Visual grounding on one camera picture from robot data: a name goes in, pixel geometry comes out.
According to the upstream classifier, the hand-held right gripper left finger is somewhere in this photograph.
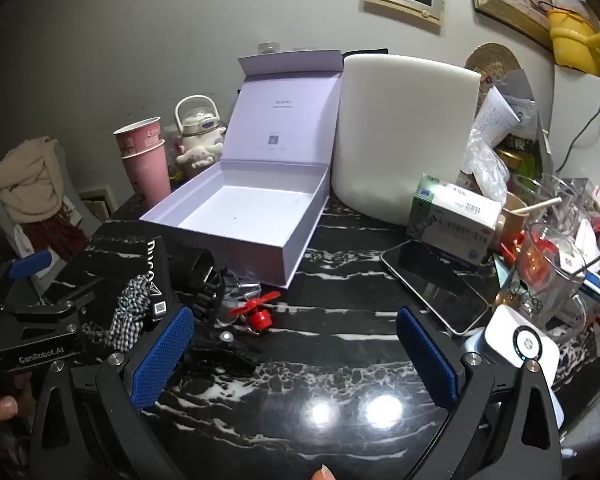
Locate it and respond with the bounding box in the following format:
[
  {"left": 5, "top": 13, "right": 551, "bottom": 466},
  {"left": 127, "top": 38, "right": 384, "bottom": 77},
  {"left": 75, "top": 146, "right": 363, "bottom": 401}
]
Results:
[{"left": 27, "top": 305, "right": 196, "bottom": 480}]

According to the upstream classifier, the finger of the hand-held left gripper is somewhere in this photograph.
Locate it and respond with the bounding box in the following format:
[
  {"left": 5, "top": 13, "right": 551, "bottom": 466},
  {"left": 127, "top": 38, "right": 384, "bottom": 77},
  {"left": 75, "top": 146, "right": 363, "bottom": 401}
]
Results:
[
  {"left": 2, "top": 277, "right": 106, "bottom": 323},
  {"left": 0, "top": 250, "right": 53, "bottom": 311}
]

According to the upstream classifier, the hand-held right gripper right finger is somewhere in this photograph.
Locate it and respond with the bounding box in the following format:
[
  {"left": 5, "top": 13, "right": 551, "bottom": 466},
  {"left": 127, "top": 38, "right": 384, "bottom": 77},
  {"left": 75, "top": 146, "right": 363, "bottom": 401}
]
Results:
[{"left": 396, "top": 306, "right": 566, "bottom": 480}]

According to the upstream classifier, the black white checkered hair clip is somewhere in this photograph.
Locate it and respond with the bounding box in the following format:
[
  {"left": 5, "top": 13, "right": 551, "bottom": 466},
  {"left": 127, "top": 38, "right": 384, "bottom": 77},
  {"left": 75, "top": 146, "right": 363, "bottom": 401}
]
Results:
[{"left": 111, "top": 275, "right": 156, "bottom": 353}]

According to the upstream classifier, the small black claw clip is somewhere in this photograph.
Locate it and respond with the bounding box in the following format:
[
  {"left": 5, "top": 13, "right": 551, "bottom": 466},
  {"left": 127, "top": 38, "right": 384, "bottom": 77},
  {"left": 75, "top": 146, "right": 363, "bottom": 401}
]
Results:
[{"left": 200, "top": 330, "right": 261, "bottom": 373}]

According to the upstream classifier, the large black toothed hair clip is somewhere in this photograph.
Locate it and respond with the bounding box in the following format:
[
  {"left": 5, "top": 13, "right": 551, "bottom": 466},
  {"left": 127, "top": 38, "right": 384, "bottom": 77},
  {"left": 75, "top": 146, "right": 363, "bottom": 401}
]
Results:
[{"left": 187, "top": 252, "right": 228, "bottom": 321}]

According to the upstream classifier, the red propeller hair clip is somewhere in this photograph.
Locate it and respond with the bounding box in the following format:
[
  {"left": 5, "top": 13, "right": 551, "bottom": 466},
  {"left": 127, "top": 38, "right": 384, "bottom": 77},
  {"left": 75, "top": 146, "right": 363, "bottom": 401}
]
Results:
[{"left": 226, "top": 291, "right": 282, "bottom": 333}]

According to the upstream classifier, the clear plastic hair clip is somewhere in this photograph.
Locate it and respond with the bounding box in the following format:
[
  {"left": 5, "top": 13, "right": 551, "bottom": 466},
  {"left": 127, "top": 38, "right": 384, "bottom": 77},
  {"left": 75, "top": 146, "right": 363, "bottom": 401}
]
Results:
[{"left": 225, "top": 272, "right": 263, "bottom": 301}]

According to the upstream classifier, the lavender gift box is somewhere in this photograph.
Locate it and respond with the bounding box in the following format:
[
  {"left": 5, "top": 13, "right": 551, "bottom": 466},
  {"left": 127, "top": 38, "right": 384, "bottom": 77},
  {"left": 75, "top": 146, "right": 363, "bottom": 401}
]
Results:
[{"left": 139, "top": 50, "right": 343, "bottom": 288}]

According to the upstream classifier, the red plaid cloth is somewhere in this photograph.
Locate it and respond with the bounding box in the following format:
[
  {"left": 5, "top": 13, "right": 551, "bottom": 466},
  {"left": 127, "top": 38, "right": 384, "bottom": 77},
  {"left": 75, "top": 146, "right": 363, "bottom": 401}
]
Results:
[{"left": 22, "top": 210, "right": 88, "bottom": 261}]

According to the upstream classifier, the black smartphone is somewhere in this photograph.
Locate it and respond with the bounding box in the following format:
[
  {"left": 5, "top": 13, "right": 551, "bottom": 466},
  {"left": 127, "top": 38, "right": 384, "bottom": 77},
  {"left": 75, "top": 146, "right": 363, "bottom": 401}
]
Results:
[{"left": 380, "top": 240, "right": 491, "bottom": 336}]

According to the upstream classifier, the beige scarf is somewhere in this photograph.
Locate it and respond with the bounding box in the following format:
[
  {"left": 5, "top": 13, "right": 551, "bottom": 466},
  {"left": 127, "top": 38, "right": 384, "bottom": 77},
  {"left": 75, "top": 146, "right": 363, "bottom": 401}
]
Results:
[{"left": 0, "top": 136, "right": 66, "bottom": 226}]

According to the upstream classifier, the grey chair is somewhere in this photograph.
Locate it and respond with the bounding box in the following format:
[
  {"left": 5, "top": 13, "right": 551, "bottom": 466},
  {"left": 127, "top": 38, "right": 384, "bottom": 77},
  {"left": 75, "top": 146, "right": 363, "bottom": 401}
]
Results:
[{"left": 0, "top": 145, "right": 101, "bottom": 271}]

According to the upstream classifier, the green white medicine box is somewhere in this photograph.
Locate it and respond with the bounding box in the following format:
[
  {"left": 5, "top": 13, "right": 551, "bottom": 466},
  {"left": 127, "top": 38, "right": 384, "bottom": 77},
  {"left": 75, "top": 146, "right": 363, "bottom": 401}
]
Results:
[{"left": 406, "top": 174, "right": 503, "bottom": 267}]

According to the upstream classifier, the glass mug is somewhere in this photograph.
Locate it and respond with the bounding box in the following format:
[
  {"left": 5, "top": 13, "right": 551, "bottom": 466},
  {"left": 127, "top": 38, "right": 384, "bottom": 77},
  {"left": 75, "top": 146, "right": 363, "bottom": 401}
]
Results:
[{"left": 500, "top": 222, "right": 588, "bottom": 341}]

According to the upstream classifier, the pink paper cup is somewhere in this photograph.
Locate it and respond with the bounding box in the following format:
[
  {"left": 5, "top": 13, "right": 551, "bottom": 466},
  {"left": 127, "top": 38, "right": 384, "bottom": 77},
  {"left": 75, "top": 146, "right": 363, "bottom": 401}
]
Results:
[
  {"left": 120, "top": 139, "right": 173, "bottom": 208},
  {"left": 113, "top": 117, "right": 162, "bottom": 158}
]

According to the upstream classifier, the brown paper cup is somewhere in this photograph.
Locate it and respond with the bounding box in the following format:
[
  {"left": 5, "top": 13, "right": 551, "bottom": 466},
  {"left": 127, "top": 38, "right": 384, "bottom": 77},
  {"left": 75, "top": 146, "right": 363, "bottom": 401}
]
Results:
[{"left": 497, "top": 192, "right": 531, "bottom": 241}]

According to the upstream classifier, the blue white small box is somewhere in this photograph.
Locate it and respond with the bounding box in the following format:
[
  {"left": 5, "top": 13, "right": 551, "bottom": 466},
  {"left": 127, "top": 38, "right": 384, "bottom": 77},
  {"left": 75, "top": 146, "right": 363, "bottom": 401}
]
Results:
[{"left": 580, "top": 267, "right": 600, "bottom": 306}]

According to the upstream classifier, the white stick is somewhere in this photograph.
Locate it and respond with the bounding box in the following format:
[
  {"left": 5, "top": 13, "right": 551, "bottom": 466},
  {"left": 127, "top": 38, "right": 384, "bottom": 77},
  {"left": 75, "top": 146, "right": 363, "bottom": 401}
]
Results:
[{"left": 517, "top": 197, "right": 563, "bottom": 213}]

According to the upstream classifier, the clear plastic bag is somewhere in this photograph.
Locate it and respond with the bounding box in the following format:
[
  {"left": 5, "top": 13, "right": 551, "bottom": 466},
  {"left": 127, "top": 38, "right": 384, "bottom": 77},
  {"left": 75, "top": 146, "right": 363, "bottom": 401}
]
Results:
[{"left": 462, "top": 127, "right": 511, "bottom": 206}]

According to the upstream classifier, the white cartoon dog teapot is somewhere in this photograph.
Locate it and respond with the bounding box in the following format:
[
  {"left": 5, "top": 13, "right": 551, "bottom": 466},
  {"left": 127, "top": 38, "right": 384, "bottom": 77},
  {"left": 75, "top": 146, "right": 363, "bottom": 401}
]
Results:
[{"left": 172, "top": 95, "right": 228, "bottom": 181}]

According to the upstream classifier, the green packaged box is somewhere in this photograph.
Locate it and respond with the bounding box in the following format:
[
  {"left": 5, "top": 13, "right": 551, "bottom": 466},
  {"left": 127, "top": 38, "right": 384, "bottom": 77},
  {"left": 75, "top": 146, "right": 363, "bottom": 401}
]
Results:
[{"left": 495, "top": 135, "right": 537, "bottom": 181}]

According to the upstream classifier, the white foam block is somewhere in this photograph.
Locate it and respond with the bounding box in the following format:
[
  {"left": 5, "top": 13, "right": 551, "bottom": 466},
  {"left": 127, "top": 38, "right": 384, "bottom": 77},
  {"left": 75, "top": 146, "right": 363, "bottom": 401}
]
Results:
[{"left": 330, "top": 54, "right": 482, "bottom": 226}]

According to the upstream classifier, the white printed paper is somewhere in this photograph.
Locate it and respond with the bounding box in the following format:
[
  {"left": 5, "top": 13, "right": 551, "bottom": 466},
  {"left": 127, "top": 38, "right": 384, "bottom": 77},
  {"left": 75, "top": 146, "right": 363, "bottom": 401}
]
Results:
[{"left": 472, "top": 85, "right": 521, "bottom": 146}]

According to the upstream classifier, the white appliance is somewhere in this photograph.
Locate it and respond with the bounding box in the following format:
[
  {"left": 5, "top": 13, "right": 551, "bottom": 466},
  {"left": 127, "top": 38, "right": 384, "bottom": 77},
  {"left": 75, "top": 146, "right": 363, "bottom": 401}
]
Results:
[{"left": 550, "top": 60, "right": 600, "bottom": 181}]

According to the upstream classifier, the round woven trivet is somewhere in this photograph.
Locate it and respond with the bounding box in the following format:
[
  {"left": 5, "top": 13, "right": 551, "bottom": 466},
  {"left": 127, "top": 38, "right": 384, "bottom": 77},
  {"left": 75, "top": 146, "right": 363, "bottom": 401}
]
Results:
[{"left": 464, "top": 42, "right": 522, "bottom": 86}]

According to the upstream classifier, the yellow pot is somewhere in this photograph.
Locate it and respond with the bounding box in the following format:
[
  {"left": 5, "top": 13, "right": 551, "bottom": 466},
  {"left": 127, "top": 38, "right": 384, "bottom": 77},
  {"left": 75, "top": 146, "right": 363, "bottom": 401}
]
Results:
[{"left": 547, "top": 7, "right": 600, "bottom": 76}]

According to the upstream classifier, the white wireless charger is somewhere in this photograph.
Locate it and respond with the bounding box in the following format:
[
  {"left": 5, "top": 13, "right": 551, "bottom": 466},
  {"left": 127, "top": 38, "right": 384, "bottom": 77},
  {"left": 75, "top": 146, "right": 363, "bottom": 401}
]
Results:
[{"left": 460, "top": 304, "right": 566, "bottom": 431}]

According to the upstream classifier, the black cable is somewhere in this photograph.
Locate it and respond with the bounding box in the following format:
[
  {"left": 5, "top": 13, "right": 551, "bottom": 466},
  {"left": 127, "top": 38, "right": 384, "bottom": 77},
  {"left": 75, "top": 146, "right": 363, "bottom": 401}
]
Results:
[{"left": 555, "top": 80, "right": 600, "bottom": 173}]

